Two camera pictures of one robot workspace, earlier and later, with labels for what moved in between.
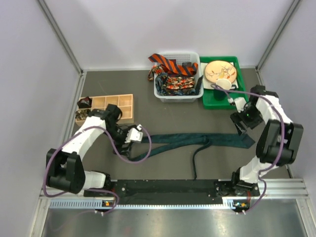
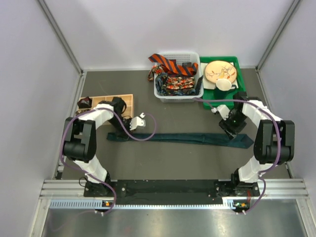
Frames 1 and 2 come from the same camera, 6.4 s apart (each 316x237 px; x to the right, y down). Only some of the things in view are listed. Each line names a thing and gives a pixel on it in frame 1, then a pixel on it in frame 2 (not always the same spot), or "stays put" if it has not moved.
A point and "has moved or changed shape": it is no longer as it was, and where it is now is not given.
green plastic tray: [209, 100] stays put
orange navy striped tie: [188, 70] stays put
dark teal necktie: [180, 140] has moved or changed shape
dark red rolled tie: [85, 102] stays put
